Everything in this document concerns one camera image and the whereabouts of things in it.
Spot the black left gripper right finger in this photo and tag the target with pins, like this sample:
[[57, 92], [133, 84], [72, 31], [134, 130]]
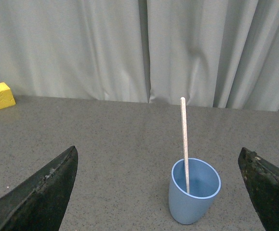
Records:
[[261, 179]]

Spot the blue plastic cup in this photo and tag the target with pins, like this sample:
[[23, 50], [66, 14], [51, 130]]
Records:
[[205, 184]]

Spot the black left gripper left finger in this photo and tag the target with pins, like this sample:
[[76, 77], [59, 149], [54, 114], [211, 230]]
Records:
[[39, 203]]

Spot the grey-white curtain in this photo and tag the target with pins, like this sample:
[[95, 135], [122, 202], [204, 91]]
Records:
[[215, 53]]

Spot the yellow foam cube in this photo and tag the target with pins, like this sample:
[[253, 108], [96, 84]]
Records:
[[6, 96]]

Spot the white speckled chopstick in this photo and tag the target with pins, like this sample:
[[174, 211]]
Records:
[[185, 141]]

